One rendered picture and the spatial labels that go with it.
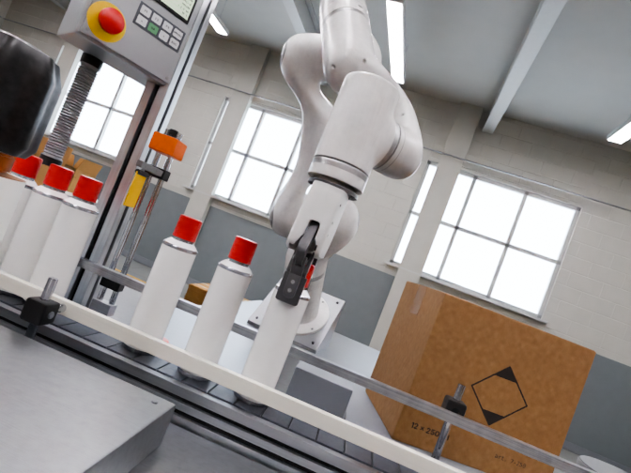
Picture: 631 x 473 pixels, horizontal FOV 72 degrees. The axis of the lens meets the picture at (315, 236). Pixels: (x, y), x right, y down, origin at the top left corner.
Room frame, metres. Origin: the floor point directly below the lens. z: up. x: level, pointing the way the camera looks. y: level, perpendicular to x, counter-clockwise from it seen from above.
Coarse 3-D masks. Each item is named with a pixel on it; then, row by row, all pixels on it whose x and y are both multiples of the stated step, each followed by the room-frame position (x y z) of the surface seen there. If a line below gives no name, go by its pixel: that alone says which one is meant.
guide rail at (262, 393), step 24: (24, 288) 0.62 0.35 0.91; (72, 312) 0.61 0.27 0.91; (96, 312) 0.61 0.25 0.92; (120, 336) 0.60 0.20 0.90; (144, 336) 0.59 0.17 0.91; (168, 360) 0.59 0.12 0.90; (192, 360) 0.59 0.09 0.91; (240, 384) 0.58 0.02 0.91; (288, 408) 0.57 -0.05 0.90; (312, 408) 0.57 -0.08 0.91; (336, 432) 0.56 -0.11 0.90; (360, 432) 0.56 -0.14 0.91; (384, 456) 0.55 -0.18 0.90; (408, 456) 0.55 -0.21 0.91
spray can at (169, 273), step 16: (192, 224) 0.63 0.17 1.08; (176, 240) 0.62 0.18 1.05; (192, 240) 0.64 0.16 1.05; (160, 256) 0.62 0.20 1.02; (176, 256) 0.62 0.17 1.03; (192, 256) 0.63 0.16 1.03; (160, 272) 0.62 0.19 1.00; (176, 272) 0.62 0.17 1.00; (144, 288) 0.63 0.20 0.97; (160, 288) 0.62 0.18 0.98; (176, 288) 0.63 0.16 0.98; (144, 304) 0.62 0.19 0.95; (160, 304) 0.62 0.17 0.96; (176, 304) 0.64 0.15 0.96; (144, 320) 0.62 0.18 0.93; (160, 320) 0.62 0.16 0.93; (160, 336) 0.63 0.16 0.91; (144, 352) 0.62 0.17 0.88
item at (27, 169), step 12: (12, 168) 0.66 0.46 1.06; (24, 168) 0.66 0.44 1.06; (36, 168) 0.67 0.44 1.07; (24, 180) 0.66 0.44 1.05; (24, 192) 0.66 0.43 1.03; (24, 204) 0.66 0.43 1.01; (12, 216) 0.65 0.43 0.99; (12, 228) 0.66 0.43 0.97; (0, 252) 0.66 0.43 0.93; (0, 264) 0.66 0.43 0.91
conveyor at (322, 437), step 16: (16, 304) 0.63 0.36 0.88; (64, 320) 0.64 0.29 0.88; (80, 336) 0.61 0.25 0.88; (96, 336) 0.62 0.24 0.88; (128, 352) 0.61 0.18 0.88; (160, 368) 0.61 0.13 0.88; (176, 368) 0.62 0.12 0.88; (192, 384) 0.59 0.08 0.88; (208, 384) 0.61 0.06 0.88; (224, 400) 0.58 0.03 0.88; (256, 416) 0.57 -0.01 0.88; (272, 416) 0.59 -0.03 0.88; (288, 416) 0.61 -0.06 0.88; (304, 432) 0.57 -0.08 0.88; (320, 432) 0.59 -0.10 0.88; (336, 448) 0.56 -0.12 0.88; (352, 448) 0.58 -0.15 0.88; (368, 464) 0.55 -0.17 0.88; (384, 464) 0.57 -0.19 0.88
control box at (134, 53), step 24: (72, 0) 0.72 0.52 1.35; (96, 0) 0.67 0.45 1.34; (120, 0) 0.69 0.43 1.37; (144, 0) 0.71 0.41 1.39; (72, 24) 0.68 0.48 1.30; (96, 24) 0.68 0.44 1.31; (96, 48) 0.71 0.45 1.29; (120, 48) 0.71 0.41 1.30; (144, 48) 0.74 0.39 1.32; (168, 48) 0.76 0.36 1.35; (120, 72) 0.81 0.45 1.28; (144, 72) 0.75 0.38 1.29; (168, 72) 0.78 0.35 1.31
